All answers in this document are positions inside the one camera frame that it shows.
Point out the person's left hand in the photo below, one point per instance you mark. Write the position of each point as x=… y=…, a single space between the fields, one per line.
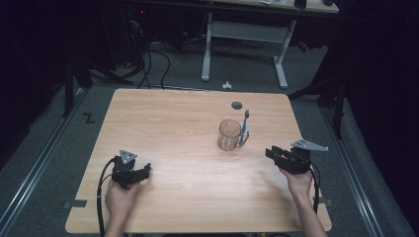
x=120 y=200

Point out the blue toothbrush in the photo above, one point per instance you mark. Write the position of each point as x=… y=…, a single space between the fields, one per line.
x=244 y=126

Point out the clear glass mug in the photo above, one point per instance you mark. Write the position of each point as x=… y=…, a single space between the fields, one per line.
x=228 y=136

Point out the metal floor rail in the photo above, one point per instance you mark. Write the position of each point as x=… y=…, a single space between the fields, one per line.
x=36 y=171
x=355 y=177

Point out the black metal stand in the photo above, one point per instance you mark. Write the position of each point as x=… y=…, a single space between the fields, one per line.
x=339 y=108
x=68 y=85

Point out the small red object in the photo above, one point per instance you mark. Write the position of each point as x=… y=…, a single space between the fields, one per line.
x=303 y=46

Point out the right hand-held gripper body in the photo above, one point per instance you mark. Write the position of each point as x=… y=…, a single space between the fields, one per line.
x=296 y=161

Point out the person's right hand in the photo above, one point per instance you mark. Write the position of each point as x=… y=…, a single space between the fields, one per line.
x=300 y=184

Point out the grey tape strip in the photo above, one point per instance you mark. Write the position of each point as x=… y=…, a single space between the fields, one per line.
x=75 y=203
x=324 y=201

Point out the small white floor object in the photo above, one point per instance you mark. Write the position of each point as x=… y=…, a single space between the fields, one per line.
x=227 y=85

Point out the white-legged wooden desk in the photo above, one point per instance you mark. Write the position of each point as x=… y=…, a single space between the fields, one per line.
x=250 y=31

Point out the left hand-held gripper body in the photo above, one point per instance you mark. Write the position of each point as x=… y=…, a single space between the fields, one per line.
x=122 y=171

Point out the dark round table grommet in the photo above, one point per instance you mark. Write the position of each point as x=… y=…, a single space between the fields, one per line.
x=236 y=105

